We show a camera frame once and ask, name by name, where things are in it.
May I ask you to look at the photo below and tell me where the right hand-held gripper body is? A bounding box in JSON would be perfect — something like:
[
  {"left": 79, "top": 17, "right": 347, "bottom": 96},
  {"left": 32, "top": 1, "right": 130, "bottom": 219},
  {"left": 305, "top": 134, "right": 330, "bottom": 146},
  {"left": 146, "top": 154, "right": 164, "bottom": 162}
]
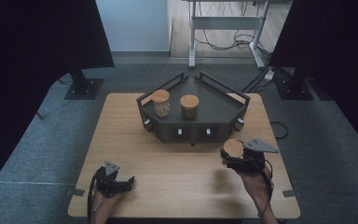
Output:
[{"left": 241, "top": 137, "right": 280, "bottom": 175}]

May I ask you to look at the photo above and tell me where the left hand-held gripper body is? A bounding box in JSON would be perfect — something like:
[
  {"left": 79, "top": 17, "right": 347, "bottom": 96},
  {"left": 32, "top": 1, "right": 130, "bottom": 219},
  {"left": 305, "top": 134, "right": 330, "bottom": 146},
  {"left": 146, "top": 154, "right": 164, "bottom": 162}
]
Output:
[{"left": 89, "top": 160, "right": 121, "bottom": 198}]

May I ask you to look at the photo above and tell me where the glass jar with dark contents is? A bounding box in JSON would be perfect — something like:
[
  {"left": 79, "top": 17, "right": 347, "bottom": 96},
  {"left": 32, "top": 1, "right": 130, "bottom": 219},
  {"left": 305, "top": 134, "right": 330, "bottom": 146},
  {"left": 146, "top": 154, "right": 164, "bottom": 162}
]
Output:
[{"left": 222, "top": 138, "right": 245, "bottom": 160}]

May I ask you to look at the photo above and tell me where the black corner shelf rack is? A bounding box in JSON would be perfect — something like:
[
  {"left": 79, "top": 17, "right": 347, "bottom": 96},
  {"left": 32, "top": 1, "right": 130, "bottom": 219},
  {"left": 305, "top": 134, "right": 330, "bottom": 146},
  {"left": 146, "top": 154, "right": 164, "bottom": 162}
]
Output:
[{"left": 135, "top": 71, "right": 252, "bottom": 145}]

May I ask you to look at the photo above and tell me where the glass jar with green contents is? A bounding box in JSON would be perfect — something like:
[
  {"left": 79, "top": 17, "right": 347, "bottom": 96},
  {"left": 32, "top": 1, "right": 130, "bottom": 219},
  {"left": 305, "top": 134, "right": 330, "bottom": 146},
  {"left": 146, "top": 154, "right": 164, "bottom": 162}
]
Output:
[{"left": 179, "top": 93, "right": 200, "bottom": 121}]

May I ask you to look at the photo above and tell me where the glass jar with pale beans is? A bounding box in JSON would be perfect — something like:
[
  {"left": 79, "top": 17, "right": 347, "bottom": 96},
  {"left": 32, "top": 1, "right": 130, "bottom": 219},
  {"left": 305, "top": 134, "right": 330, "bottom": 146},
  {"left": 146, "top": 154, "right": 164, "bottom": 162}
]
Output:
[{"left": 150, "top": 89, "right": 172, "bottom": 119}]

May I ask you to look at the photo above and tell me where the person's left hand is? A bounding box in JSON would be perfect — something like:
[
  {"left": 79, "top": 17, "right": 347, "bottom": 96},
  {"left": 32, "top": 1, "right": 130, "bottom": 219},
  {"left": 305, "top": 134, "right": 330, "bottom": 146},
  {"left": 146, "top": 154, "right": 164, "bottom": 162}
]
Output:
[{"left": 91, "top": 189, "right": 123, "bottom": 214}]

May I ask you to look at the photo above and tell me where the person's right hand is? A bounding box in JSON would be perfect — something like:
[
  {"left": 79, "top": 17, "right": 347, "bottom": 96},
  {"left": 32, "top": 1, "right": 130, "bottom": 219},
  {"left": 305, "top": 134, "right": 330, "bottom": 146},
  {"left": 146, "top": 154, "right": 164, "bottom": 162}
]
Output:
[{"left": 235, "top": 166, "right": 274, "bottom": 207}]

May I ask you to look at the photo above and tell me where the black stand base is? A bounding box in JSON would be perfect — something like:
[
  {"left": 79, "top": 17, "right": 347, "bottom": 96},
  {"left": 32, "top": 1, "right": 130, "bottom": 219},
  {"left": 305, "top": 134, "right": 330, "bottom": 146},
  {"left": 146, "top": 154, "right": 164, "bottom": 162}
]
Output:
[
  {"left": 273, "top": 66, "right": 315, "bottom": 101},
  {"left": 64, "top": 68, "right": 104, "bottom": 101}
]

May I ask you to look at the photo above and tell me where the white power strip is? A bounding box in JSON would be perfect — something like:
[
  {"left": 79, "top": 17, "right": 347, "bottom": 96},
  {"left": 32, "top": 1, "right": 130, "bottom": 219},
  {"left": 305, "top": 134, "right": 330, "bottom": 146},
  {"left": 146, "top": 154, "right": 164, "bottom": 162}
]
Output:
[{"left": 264, "top": 68, "right": 276, "bottom": 82}]

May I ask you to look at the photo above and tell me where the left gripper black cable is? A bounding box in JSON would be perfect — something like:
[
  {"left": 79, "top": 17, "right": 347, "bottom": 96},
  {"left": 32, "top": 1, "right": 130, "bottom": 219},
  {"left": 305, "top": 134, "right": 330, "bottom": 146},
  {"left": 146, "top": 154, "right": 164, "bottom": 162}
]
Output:
[{"left": 86, "top": 167, "right": 104, "bottom": 223}]

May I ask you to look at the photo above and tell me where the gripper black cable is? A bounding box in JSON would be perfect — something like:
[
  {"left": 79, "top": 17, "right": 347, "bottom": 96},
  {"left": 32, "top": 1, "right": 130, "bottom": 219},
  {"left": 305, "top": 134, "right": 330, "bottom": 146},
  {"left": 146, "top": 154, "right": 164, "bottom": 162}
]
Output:
[
  {"left": 86, "top": 167, "right": 104, "bottom": 223},
  {"left": 246, "top": 155, "right": 275, "bottom": 218}
]

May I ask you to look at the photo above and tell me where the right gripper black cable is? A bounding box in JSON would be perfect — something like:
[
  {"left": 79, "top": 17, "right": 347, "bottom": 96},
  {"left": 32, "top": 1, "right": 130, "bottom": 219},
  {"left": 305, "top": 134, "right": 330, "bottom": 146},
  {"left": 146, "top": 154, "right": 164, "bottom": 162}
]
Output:
[{"left": 246, "top": 155, "right": 275, "bottom": 218}]

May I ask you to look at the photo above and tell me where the black cable loop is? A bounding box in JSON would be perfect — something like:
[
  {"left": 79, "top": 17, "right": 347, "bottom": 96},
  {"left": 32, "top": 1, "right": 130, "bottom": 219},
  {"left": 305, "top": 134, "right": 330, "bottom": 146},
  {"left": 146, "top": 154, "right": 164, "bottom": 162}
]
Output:
[{"left": 269, "top": 120, "right": 290, "bottom": 140}]

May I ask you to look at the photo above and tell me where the tangle of black cables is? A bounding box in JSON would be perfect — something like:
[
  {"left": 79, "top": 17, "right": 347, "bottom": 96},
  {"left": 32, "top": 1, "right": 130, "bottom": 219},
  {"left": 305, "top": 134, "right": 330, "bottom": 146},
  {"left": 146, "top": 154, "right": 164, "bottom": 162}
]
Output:
[{"left": 195, "top": 29, "right": 273, "bottom": 61}]

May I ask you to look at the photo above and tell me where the white desk frame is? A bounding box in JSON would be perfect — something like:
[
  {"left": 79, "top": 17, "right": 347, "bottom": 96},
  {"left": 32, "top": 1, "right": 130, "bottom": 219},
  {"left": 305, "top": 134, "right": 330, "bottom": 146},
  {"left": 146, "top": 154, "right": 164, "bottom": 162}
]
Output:
[{"left": 181, "top": 0, "right": 293, "bottom": 70}]

